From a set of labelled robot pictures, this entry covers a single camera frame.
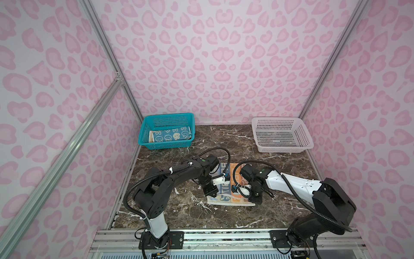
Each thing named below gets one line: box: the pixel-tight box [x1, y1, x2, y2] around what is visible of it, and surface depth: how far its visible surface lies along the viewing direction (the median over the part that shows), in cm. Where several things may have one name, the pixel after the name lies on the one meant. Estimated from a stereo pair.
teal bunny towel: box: [152, 126, 192, 143], surface depth 112 cm
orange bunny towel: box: [148, 130, 155, 143], surface depth 111 cm
